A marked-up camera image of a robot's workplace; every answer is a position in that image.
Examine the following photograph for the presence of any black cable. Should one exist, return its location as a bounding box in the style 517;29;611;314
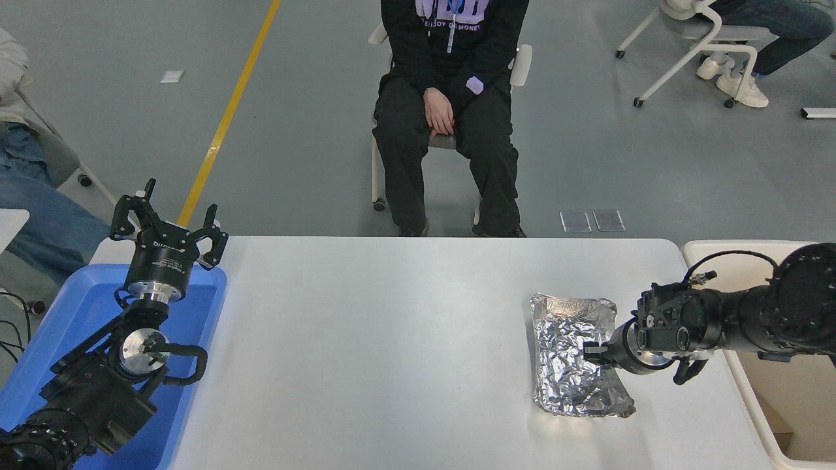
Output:
0;290;35;364

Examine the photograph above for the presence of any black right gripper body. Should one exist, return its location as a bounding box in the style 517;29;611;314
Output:
606;319;654;376

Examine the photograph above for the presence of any seated person in jeans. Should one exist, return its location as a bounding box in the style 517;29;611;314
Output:
0;26;112;288

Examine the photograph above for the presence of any blue plastic tray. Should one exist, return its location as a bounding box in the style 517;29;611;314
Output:
0;263;228;470

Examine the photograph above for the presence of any small white table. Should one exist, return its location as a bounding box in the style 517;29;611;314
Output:
0;208;31;254

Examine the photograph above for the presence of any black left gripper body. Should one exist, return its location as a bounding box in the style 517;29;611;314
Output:
125;222;204;289

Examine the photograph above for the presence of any person's hand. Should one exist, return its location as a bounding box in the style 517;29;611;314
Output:
423;86;457;137

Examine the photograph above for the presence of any grey office chair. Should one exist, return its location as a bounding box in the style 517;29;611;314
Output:
16;88;120;206

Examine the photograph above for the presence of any person in white shoes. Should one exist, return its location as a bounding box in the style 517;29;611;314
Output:
696;0;836;109

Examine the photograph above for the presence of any large pale bin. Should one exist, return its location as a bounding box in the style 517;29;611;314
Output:
681;240;836;470

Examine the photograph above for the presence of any foil tray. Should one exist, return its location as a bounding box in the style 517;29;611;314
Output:
529;292;636;419

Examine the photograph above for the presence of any white chair with frame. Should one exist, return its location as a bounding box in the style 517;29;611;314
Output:
614;0;782;109

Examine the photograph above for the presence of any person in black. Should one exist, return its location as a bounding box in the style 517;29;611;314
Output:
372;0;530;238

